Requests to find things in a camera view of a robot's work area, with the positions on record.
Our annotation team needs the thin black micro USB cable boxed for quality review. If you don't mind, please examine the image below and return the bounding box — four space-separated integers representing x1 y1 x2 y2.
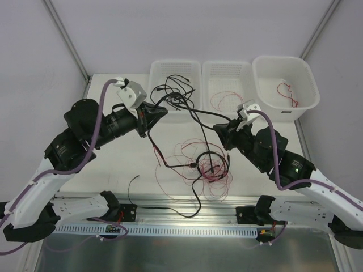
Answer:
149 74 196 111

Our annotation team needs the thin pink wire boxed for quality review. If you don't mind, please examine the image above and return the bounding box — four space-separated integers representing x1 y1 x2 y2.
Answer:
154 137 235 201

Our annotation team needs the thick black printed cable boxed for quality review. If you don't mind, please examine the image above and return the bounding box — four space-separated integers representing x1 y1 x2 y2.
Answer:
146 107 216 219

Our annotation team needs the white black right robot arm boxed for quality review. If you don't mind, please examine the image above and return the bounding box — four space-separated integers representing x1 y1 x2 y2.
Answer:
213 120 362 250

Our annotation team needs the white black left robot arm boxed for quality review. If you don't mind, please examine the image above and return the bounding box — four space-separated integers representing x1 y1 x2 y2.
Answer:
1 99 168 243

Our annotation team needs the white perforated left basket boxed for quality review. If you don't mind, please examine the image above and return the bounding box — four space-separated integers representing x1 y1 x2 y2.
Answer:
147 60 202 123

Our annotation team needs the white perforated basket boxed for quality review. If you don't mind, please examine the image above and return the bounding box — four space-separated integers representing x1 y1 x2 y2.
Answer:
201 61 256 124
147 60 202 123

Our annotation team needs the white perforated middle basket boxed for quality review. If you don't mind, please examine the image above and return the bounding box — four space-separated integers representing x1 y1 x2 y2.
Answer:
201 61 256 124

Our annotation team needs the white deep right basket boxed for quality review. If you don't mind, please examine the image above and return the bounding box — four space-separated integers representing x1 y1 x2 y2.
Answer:
252 56 320 122

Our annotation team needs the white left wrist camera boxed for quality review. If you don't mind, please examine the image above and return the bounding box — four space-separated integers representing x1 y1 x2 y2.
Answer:
113 77 147 110

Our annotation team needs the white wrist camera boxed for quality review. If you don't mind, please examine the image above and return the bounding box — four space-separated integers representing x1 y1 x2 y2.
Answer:
113 77 147 110
236 100 260 131

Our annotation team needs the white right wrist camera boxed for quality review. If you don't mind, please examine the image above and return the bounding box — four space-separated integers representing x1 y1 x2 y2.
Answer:
236 100 260 131

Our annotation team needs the pink wire in middle basket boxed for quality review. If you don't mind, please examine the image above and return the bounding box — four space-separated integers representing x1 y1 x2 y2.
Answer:
209 91 245 113

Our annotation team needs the red wire in right basket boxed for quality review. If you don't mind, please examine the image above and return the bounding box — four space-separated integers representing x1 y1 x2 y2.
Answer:
276 82 299 108

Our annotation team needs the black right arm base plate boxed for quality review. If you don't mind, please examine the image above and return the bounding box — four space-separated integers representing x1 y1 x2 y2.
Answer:
235 206 274 226

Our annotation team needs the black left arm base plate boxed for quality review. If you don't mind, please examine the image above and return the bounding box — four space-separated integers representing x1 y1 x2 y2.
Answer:
104 204 137 222

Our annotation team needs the white slotted cable duct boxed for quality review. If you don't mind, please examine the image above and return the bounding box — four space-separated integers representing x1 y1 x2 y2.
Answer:
54 223 258 239

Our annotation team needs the left aluminium corner post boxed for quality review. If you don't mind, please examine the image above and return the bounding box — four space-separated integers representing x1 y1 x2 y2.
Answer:
41 0 91 82

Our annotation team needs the aluminium corner post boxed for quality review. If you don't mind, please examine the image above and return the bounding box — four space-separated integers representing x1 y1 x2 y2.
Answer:
299 0 343 61
41 0 91 82

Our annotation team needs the aluminium rail frame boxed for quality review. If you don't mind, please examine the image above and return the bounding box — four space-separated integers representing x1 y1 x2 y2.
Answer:
35 73 352 272

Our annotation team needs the right aluminium corner post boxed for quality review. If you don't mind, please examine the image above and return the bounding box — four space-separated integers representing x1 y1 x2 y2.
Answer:
299 0 343 61

